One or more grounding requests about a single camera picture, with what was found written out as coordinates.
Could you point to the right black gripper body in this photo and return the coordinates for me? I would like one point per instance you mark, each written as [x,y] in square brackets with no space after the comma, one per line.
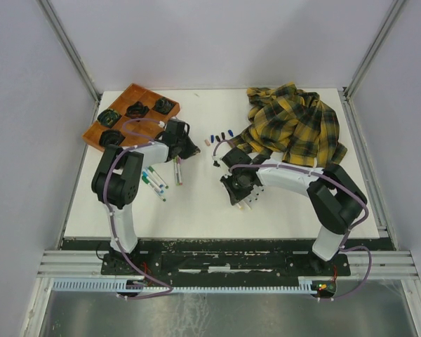
[238,189]

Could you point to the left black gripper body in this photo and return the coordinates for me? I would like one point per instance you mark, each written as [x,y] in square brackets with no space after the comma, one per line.
[186,147]

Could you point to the yellow cap marker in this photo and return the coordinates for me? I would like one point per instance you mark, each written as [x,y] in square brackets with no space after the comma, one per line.
[247,205]

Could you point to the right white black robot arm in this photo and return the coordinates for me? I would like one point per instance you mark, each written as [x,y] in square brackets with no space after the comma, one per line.
[338,202]

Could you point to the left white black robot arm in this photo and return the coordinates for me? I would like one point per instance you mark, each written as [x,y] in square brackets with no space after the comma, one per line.
[119,173]

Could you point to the light blue cap marker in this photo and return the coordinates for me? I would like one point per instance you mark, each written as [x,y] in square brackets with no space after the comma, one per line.
[152,179]

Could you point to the dark green cap marker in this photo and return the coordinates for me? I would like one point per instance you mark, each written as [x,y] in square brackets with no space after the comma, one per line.
[157,190]

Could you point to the orange compartment tray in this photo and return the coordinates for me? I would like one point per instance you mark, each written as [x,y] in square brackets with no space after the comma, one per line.
[131,119]

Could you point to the yellow plaid shirt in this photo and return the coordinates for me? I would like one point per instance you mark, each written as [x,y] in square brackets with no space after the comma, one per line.
[293,122]

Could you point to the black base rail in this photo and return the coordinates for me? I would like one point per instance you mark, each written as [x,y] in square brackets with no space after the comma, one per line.
[226,262]

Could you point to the white cable duct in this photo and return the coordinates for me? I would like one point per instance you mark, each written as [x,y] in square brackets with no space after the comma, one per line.
[134,286]

